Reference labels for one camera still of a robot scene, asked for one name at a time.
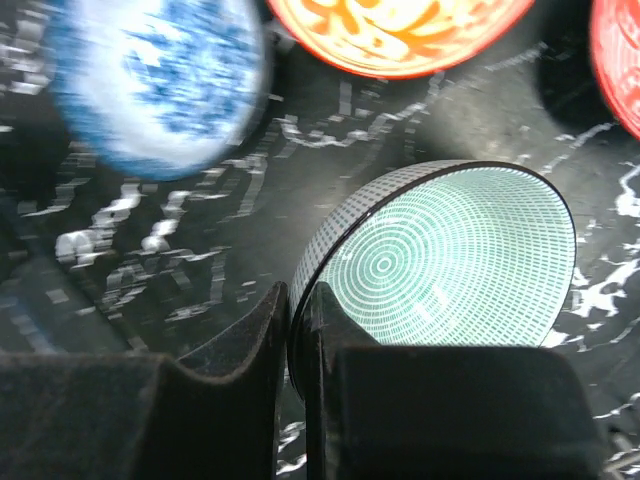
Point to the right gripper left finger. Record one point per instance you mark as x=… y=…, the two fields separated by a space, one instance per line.
x=212 y=414

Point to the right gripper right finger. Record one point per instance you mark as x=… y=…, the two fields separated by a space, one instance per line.
x=415 y=412

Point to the teal dotted pattern bowl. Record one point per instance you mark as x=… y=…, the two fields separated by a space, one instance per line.
x=450 y=252

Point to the blue white pattern bowl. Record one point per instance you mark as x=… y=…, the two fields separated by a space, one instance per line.
x=159 y=89

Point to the red geometric pattern bowl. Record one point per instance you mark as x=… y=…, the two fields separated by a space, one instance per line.
x=614 y=47

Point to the orange floral pattern bowl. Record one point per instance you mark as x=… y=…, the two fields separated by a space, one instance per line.
x=397 y=39

